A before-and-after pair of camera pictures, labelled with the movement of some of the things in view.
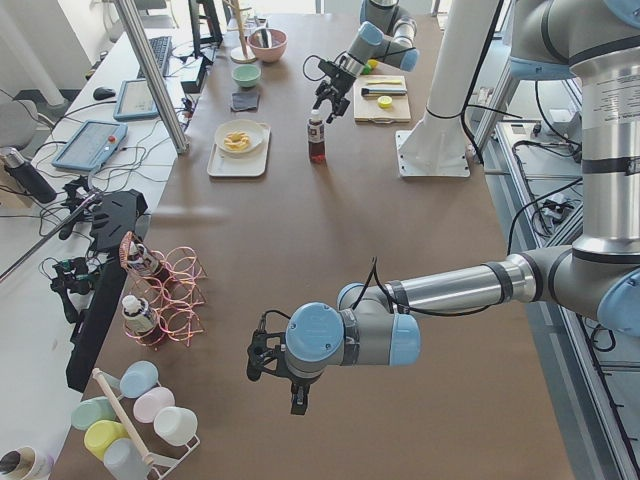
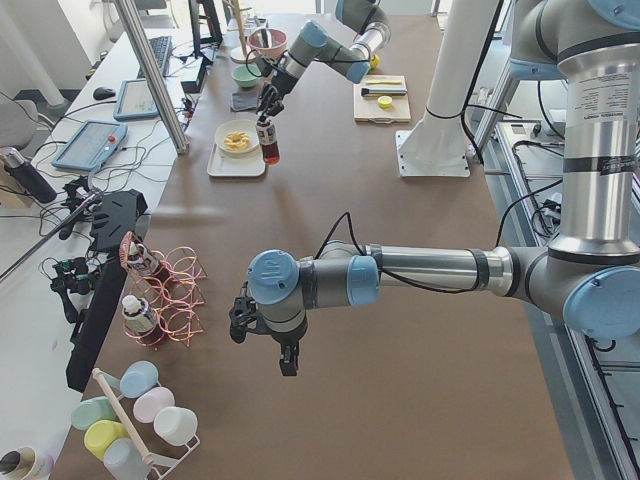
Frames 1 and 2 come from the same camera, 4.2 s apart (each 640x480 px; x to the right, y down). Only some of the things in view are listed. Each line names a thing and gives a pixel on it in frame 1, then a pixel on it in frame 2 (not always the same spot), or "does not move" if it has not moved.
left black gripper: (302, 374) -> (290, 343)
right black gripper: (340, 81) -> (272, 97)
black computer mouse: (103, 93) does not move
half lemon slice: (384, 102) does not move
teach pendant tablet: (92, 146) does not move
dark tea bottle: (316, 139) -> (267, 138)
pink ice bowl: (269, 44) does not move
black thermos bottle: (27, 175) does not move
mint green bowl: (246, 75) does not move
